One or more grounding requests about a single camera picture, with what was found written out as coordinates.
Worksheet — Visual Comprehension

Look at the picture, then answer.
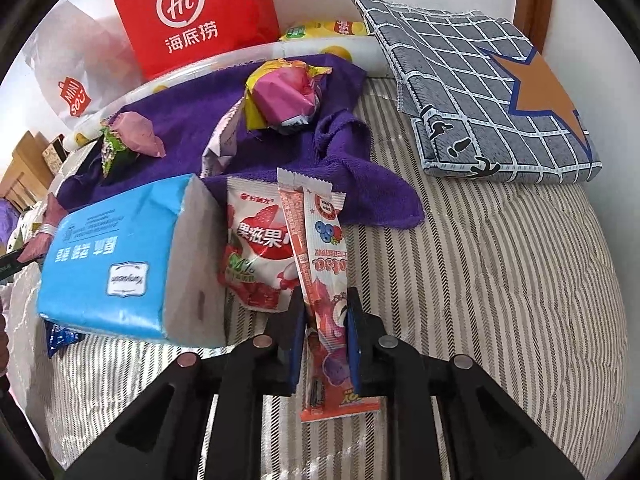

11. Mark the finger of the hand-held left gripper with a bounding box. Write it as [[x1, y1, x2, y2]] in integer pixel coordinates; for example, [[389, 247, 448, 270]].
[[0, 246, 30, 285]]

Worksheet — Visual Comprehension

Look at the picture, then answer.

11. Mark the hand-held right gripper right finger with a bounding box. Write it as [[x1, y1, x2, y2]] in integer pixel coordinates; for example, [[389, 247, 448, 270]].
[[346, 287, 583, 480]]

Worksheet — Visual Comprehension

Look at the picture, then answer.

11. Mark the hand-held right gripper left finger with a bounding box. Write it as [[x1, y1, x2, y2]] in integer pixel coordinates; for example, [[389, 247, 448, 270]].
[[65, 287, 307, 480]]

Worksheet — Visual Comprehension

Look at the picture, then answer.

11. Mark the small blue snack packet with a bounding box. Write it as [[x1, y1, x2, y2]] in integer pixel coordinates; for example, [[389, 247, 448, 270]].
[[44, 321, 83, 359]]

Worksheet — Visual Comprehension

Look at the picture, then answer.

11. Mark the long red berry stick packet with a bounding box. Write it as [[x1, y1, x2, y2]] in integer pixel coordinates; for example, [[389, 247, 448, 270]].
[[276, 167, 383, 423]]

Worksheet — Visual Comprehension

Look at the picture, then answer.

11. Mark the blue tissue pack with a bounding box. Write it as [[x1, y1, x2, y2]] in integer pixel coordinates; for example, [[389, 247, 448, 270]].
[[36, 174, 230, 347]]

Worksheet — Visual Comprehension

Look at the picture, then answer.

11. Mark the red strawberry snack packet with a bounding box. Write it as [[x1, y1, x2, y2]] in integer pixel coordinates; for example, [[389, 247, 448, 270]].
[[217, 176, 301, 313]]

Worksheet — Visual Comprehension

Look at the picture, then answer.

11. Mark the green triangular snack packet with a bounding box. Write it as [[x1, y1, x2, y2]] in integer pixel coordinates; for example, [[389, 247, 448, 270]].
[[99, 127, 138, 177]]

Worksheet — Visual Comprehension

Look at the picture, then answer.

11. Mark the pink crinkled snack packet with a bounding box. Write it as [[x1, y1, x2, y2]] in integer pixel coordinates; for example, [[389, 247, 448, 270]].
[[111, 111, 167, 158]]

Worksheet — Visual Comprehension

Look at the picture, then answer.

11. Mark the large pink yellow-edged packet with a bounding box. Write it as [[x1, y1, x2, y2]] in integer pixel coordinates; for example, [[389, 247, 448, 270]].
[[244, 58, 333, 136]]

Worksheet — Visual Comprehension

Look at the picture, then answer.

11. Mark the wooden headboard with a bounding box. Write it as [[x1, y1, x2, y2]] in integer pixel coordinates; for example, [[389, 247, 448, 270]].
[[0, 130, 66, 211]]

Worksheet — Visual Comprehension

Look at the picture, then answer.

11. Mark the patterned notebook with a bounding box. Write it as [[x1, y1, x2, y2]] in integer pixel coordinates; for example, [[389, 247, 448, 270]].
[[42, 135, 68, 176]]

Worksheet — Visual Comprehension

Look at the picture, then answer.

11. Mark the purple towel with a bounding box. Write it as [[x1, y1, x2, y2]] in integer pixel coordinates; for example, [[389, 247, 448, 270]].
[[57, 52, 426, 228]]

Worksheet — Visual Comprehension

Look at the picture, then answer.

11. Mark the translucent plastic shopping bag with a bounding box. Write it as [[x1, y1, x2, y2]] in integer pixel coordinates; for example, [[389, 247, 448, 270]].
[[22, 0, 146, 133]]

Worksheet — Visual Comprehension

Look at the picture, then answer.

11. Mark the roll of patterned paper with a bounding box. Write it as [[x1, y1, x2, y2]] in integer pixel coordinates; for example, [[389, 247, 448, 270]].
[[62, 35, 383, 153]]

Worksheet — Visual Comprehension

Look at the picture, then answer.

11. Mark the checked cloth with star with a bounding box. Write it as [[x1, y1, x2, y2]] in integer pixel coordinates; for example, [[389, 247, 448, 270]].
[[349, 0, 603, 184]]

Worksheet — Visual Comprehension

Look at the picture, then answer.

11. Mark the red paper bag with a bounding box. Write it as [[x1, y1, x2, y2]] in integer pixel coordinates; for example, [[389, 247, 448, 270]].
[[109, 0, 281, 81]]

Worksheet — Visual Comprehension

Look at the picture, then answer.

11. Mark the yellow lemon snack packet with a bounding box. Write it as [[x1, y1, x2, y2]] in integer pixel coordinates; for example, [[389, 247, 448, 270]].
[[277, 19, 373, 43]]

